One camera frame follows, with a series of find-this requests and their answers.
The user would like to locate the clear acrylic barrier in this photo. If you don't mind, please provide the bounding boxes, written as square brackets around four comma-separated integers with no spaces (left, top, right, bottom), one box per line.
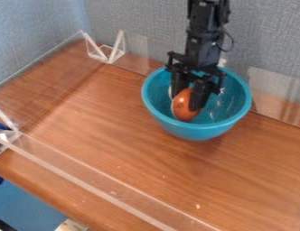
[0,109,219,231]
[0,30,84,87]
[124,33,300,127]

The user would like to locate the blue plastic bowl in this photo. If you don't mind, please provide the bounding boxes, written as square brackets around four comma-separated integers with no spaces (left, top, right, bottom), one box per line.
[142,67,253,141]

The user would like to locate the clear acrylic front barrier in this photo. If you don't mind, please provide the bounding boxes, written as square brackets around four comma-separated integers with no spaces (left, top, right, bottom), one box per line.
[0,109,219,231]

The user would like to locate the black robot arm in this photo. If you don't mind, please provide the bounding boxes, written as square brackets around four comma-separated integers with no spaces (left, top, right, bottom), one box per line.
[166,0,231,111]

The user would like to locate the clear acrylic corner bracket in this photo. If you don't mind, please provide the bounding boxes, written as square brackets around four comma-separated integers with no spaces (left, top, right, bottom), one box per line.
[82,30,126,64]

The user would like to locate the black cable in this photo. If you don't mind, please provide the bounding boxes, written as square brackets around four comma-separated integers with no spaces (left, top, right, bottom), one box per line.
[214,23,234,53]

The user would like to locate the brown toy mushroom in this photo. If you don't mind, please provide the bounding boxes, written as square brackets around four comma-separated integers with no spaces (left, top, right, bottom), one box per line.
[170,88,200,123]

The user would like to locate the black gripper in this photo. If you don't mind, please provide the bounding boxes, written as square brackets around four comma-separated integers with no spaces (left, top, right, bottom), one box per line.
[163,51,229,113]

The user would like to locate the clear acrylic left barrier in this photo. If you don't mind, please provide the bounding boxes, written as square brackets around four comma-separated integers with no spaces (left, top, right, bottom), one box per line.
[0,30,84,87]

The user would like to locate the clear acrylic back barrier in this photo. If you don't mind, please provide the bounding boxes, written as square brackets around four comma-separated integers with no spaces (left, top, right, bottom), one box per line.
[124,33,300,127]

